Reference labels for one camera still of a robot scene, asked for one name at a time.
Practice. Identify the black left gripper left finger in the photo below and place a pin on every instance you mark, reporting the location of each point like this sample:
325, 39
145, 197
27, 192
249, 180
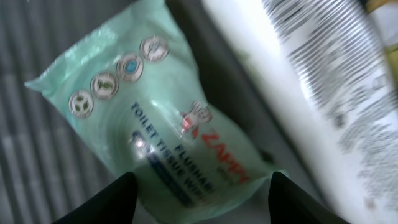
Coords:
115, 204

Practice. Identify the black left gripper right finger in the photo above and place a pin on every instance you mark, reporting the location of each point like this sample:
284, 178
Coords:
289, 204

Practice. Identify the teal wipes pack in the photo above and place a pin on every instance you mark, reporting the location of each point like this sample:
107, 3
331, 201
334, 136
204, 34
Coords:
131, 91

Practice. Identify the white tube gold cap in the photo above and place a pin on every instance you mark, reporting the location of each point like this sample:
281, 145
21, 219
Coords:
320, 67

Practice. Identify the green yellow snack pack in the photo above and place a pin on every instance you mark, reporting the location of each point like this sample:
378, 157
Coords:
384, 15

